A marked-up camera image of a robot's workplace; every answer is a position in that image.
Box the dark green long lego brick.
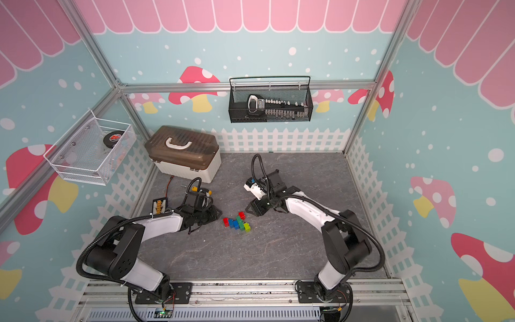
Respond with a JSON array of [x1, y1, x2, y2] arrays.
[[236, 217, 245, 230]]

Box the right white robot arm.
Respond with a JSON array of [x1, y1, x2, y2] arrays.
[[244, 170, 386, 303]]

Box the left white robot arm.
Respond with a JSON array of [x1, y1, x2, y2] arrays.
[[76, 188, 223, 304]]

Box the brown lid storage box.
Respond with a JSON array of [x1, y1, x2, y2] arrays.
[[144, 126, 221, 183]]

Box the screwdriver bit set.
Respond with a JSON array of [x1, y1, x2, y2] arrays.
[[247, 95, 307, 121]]

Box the black tape roll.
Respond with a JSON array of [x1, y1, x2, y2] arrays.
[[103, 130, 125, 149]]

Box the green circuit board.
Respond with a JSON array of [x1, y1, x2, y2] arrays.
[[154, 309, 174, 319]]

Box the black wire wall basket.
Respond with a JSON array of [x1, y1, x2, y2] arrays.
[[228, 76, 313, 123]]

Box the white wire wall basket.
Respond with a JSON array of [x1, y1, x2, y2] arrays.
[[44, 110, 136, 186]]

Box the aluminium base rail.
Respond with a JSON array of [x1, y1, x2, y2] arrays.
[[72, 279, 417, 321]]

